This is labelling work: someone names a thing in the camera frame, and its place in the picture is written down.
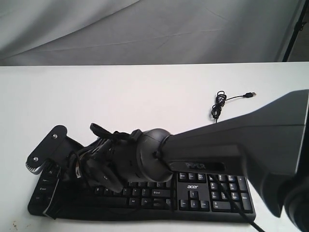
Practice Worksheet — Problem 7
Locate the black acer keyboard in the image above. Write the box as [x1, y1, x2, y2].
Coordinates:
[27, 165, 256, 223]

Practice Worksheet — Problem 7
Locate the grey backdrop cloth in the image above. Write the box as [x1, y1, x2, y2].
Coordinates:
[0, 0, 305, 66]

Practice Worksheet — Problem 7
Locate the black tripod stand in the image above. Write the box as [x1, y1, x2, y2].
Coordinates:
[282, 0, 309, 62]

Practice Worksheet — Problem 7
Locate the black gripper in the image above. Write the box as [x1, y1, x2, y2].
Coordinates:
[43, 138, 145, 219]

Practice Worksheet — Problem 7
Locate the black USB cable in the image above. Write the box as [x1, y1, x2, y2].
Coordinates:
[209, 90, 257, 123]

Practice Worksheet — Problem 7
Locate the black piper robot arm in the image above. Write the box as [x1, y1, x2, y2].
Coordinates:
[27, 90, 309, 232]

